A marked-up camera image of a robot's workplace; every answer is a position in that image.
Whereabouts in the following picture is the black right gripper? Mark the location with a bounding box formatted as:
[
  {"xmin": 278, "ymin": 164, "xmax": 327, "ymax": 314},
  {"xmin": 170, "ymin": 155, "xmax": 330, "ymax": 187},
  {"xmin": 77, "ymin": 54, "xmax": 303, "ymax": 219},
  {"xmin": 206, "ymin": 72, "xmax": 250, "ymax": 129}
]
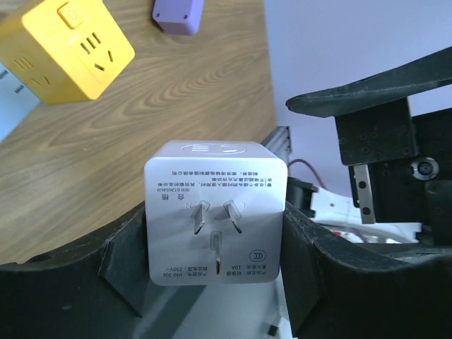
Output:
[{"xmin": 286, "ymin": 47, "xmax": 451, "ymax": 246}]

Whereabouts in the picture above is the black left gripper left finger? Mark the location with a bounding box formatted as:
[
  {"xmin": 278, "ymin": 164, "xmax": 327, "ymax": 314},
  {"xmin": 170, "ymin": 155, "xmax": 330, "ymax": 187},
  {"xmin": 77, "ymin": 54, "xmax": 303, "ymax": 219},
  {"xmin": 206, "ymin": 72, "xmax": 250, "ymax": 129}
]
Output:
[{"xmin": 1, "ymin": 203, "xmax": 152, "ymax": 338}]

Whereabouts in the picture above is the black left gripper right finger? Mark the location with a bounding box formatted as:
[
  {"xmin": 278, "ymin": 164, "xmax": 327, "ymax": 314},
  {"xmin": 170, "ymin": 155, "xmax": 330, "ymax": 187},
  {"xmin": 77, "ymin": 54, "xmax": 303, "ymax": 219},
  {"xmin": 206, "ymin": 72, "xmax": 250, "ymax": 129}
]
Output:
[{"xmin": 280, "ymin": 204, "xmax": 451, "ymax": 338}]

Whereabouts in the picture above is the white cube socket adapter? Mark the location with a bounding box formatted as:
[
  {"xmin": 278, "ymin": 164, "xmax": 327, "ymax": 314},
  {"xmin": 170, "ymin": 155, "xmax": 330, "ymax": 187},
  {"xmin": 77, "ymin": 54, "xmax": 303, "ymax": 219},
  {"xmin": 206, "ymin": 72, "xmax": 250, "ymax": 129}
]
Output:
[{"xmin": 143, "ymin": 141, "xmax": 288, "ymax": 286}]

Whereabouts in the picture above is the light blue power strip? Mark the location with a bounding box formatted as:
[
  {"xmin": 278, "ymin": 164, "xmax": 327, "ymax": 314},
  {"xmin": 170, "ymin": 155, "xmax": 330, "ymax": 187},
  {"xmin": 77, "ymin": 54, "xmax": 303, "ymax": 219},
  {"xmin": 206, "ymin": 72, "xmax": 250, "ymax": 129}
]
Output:
[{"xmin": 0, "ymin": 64, "xmax": 40, "ymax": 142}]

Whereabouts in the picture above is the yellow cube socket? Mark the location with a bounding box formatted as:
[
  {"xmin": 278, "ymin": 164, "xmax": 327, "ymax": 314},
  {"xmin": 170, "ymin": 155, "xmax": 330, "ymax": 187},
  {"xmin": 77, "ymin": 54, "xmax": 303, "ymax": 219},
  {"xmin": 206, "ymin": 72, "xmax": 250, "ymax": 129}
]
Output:
[{"xmin": 1, "ymin": 0, "xmax": 135, "ymax": 105}]

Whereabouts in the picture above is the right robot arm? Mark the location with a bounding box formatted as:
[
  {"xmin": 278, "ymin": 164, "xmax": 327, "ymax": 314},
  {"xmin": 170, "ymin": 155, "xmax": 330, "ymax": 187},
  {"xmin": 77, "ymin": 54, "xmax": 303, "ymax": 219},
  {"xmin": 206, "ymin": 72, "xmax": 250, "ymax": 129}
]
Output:
[{"xmin": 286, "ymin": 48, "xmax": 451, "ymax": 246}]

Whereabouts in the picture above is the purple power strip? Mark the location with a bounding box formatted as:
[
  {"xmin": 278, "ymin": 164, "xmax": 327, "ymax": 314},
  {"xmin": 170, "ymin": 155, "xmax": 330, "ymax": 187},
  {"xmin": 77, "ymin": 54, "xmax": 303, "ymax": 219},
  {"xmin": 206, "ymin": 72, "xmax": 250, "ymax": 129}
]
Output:
[{"xmin": 152, "ymin": 0, "xmax": 205, "ymax": 36}]

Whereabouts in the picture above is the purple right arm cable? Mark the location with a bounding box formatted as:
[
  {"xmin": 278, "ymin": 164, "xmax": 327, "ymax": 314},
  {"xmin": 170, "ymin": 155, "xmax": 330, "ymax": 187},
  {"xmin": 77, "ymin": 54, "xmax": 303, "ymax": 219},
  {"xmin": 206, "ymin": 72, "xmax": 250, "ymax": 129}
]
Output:
[{"xmin": 288, "ymin": 158, "xmax": 329, "ymax": 188}]

